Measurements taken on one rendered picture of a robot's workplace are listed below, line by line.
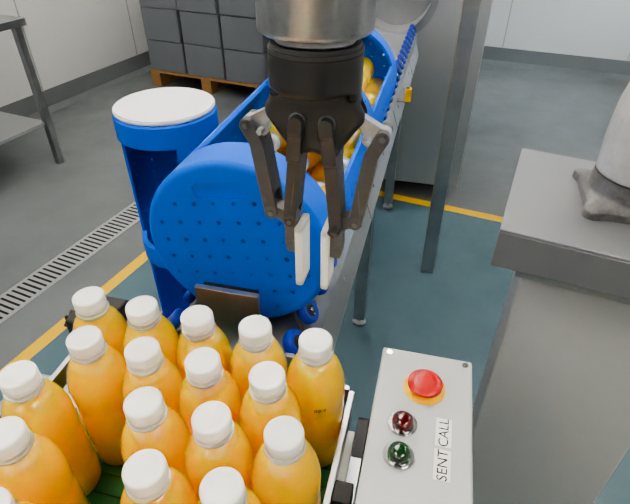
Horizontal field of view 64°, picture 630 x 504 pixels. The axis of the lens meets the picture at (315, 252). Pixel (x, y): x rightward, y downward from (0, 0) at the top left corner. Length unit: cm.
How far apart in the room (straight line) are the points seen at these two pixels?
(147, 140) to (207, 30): 327
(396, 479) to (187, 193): 46
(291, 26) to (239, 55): 414
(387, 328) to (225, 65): 305
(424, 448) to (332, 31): 37
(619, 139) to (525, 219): 19
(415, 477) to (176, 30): 453
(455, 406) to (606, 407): 66
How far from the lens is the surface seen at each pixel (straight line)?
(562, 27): 584
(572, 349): 109
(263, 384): 54
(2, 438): 58
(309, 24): 37
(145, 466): 51
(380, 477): 50
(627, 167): 97
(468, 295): 242
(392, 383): 56
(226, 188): 71
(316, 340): 58
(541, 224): 92
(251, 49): 444
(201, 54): 472
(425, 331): 220
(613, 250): 91
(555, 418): 123
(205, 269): 81
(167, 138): 140
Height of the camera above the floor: 153
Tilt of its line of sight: 36 degrees down
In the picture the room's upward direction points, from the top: straight up
